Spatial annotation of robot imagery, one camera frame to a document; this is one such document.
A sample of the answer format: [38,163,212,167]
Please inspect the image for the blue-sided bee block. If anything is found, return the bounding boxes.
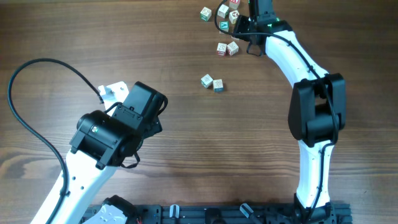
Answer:
[213,79,224,92]

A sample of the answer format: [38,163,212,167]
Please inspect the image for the red A block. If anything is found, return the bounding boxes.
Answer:
[216,43,227,56]

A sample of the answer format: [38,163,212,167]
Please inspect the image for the green Y block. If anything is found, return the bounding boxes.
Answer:
[219,21,229,34]

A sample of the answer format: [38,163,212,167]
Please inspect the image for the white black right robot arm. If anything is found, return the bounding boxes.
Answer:
[233,0,346,223]

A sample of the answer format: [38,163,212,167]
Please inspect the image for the red-top block at back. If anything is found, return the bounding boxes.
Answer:
[229,0,241,9]

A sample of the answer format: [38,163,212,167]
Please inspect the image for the plain picture block beside A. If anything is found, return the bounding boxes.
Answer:
[227,41,239,55]

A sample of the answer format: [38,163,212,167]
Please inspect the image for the yellow-sided picture block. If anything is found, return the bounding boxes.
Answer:
[229,10,239,24]

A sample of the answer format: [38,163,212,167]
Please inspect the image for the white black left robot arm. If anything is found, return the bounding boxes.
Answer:
[33,82,168,223]

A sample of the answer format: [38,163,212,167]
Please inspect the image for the green-letter block far left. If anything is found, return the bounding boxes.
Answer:
[200,7,212,21]

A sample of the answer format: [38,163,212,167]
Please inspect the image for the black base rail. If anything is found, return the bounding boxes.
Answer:
[133,203,353,224]

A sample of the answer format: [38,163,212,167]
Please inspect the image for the red-edged block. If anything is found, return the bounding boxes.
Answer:
[201,74,213,88]

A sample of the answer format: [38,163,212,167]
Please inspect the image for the white block green side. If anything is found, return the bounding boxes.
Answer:
[217,4,229,19]

